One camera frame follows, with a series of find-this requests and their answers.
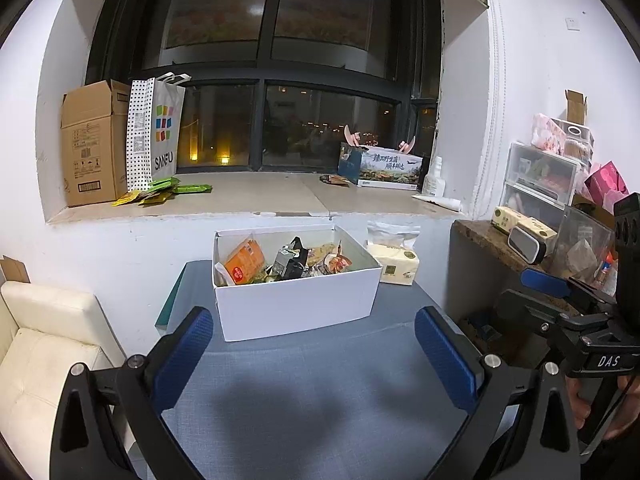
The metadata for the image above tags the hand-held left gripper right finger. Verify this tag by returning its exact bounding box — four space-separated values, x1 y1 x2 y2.
415 305 581 480

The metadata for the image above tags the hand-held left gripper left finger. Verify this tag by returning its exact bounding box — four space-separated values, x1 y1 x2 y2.
50 306 215 480

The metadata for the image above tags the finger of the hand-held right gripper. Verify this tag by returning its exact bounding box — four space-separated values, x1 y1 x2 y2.
520 267 618 313
492 288 581 343

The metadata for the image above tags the orange label snack packet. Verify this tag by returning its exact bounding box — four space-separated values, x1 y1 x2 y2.
222 239 266 286

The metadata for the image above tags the white cardboard box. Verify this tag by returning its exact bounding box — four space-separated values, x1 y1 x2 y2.
212 225 383 342

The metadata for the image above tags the pile of assorted snack packets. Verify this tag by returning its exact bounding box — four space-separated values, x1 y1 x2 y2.
250 236 355 283

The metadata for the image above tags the person's right hand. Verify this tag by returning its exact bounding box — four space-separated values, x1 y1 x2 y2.
569 374 640 440

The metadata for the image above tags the white alarm clock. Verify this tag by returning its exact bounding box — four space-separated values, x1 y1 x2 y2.
507 224 548 265

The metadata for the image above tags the clear plastic container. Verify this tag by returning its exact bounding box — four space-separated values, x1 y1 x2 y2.
555 205 616 286

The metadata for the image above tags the teal board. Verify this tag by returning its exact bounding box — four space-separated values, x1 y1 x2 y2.
155 262 187 331

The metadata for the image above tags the brown side cabinet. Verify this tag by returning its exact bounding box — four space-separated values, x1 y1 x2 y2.
447 217 618 361

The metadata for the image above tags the pale yellow carton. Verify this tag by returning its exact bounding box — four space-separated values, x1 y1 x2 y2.
491 206 557 241

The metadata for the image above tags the clear plastic drawer organizer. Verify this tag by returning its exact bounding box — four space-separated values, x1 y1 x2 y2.
500 141 583 221

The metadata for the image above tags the beige tissue pack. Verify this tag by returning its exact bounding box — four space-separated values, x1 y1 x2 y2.
367 244 418 286

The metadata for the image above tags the magenta box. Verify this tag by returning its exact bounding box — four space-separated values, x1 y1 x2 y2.
584 161 630 201

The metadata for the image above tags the clear plastic bag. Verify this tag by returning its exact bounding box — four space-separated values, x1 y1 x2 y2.
366 221 421 248

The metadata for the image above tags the white tube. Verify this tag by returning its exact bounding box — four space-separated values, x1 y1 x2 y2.
411 194 462 211

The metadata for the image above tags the white leather stool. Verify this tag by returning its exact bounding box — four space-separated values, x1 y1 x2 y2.
0 280 128 461

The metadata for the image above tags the clear acrylic box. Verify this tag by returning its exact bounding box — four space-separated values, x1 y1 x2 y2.
552 119 595 161

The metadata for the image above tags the pink patterned pouch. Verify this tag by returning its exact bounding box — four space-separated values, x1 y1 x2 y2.
531 113 567 153

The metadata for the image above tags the white plastic bottle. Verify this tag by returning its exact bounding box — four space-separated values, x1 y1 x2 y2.
422 156 446 197

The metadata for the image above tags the pile of green yellow sachets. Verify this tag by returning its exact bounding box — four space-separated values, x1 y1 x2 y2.
112 176 212 207

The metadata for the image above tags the small open cardboard box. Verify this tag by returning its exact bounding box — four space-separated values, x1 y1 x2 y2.
565 90 588 123

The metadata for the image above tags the cardboard piece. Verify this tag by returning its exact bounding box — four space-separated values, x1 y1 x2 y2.
0 255 28 286

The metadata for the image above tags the printed tissue box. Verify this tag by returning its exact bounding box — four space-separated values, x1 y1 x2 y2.
337 142 425 190

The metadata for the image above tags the dotted white shopping bag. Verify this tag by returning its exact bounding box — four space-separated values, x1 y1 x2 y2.
125 72 192 193

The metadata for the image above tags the brown cardboard box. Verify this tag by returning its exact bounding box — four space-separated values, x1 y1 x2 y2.
60 80 133 208

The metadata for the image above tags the dark framed window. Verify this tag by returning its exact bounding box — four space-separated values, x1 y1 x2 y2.
85 0 443 173

